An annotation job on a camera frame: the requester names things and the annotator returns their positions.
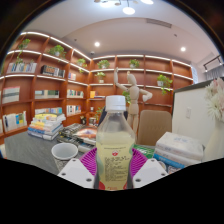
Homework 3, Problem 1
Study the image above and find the low pile of magazines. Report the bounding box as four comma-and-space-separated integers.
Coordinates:
56, 123, 98, 148

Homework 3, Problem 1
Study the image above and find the small white wall socket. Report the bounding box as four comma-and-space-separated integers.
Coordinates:
185, 106, 193, 119

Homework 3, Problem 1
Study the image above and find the branching ceiling lamp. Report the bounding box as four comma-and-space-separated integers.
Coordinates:
93, 0, 155, 16

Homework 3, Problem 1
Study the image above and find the dark office chair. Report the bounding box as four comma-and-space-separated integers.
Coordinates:
99, 105, 130, 126

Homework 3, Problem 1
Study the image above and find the tall stack of colourful books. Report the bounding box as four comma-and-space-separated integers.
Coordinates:
27, 113, 67, 141

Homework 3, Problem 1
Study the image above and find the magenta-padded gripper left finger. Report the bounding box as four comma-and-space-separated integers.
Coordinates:
57, 147, 99, 189

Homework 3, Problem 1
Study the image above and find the green and white tissue box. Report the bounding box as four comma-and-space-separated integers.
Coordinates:
133, 143, 156, 159

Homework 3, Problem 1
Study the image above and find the white mug grey triangle pattern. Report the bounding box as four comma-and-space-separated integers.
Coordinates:
50, 142, 79, 173

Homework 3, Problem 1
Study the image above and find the pink and white flower bouquet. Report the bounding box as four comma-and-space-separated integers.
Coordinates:
203, 77, 224, 123

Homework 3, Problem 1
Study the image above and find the yellow drink bottle white cap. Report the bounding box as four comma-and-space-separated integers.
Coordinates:
95, 94, 137, 192

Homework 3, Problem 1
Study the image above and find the wooden artist mannequin figure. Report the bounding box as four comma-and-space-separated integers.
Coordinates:
113, 67, 153, 134

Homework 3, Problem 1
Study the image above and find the wooden shelf unit with books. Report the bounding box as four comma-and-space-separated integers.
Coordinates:
0, 31, 194, 138

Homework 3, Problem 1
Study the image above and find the black ceiling track rail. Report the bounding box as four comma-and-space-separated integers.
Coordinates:
203, 54, 224, 71

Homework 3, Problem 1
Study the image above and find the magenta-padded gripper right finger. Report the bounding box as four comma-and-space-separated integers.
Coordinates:
128, 148, 169, 189

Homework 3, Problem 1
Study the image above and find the ceiling air vent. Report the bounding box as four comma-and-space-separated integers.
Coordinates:
145, 18, 173, 29

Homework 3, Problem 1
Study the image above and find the tan upholstered chair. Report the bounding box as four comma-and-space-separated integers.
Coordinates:
137, 109, 173, 147

